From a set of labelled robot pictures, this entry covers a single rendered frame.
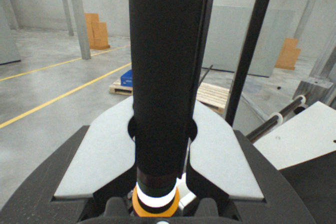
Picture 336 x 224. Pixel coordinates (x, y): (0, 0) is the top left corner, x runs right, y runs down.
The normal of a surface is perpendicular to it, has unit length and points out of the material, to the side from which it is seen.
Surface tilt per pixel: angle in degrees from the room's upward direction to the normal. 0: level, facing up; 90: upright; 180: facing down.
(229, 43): 90
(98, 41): 90
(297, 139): 50
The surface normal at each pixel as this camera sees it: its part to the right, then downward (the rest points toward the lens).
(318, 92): -0.80, 0.23
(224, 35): -0.27, 0.43
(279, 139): -0.72, -0.61
